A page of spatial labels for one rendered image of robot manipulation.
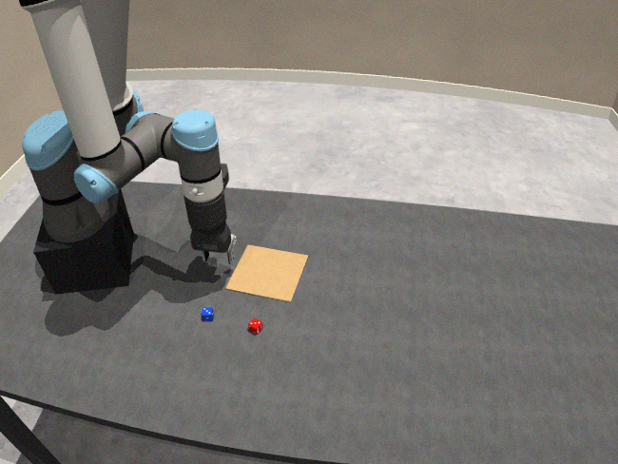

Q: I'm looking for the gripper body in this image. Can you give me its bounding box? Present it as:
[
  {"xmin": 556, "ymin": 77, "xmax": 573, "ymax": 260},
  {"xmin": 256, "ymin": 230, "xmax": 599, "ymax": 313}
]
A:
[{"xmin": 181, "ymin": 164, "xmax": 231, "ymax": 253}]

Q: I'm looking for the tan square mat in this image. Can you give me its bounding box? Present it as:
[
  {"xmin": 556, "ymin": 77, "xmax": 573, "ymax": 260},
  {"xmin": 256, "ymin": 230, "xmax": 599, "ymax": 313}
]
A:
[{"xmin": 225, "ymin": 245, "xmax": 308, "ymax": 302}]

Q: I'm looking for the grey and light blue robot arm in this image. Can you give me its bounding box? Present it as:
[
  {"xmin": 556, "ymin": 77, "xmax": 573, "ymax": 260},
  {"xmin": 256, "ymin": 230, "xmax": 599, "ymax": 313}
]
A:
[{"xmin": 19, "ymin": 0, "xmax": 222, "ymax": 242}]

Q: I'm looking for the red die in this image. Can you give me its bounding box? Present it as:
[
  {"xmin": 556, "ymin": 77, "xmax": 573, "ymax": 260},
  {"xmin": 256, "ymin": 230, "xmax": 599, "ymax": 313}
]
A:
[{"xmin": 248, "ymin": 319, "xmax": 263, "ymax": 335}]

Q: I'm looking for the blue die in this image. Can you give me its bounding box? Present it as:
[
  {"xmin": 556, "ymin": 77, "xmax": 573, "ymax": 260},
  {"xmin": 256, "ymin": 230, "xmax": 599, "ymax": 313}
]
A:
[{"xmin": 202, "ymin": 307, "xmax": 214, "ymax": 321}]

